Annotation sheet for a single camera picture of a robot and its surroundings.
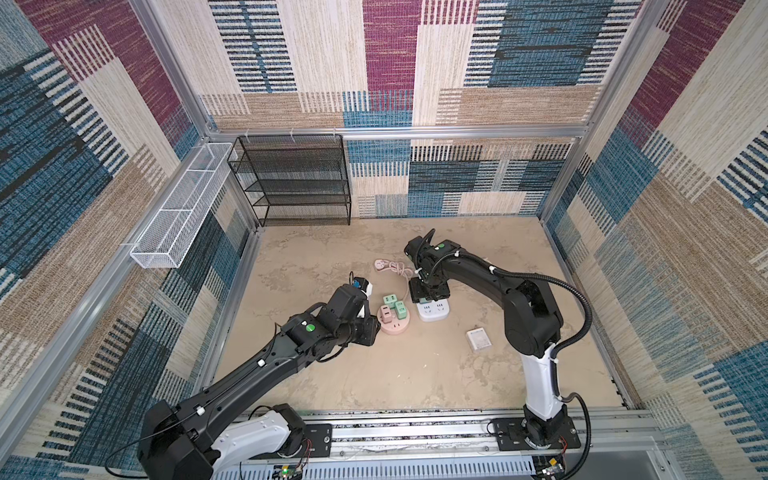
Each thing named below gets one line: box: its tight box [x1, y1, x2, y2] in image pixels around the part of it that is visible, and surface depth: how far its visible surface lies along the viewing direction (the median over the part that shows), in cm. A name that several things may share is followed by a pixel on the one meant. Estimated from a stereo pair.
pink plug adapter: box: [380, 305, 393, 324], surface depth 91 cm
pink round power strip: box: [376, 307, 410, 335], surface depth 91 cm
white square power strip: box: [416, 299, 450, 322], surface depth 96 cm
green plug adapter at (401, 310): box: [395, 301, 407, 320], surface depth 91 cm
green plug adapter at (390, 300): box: [383, 294, 397, 309], surface depth 92 cm
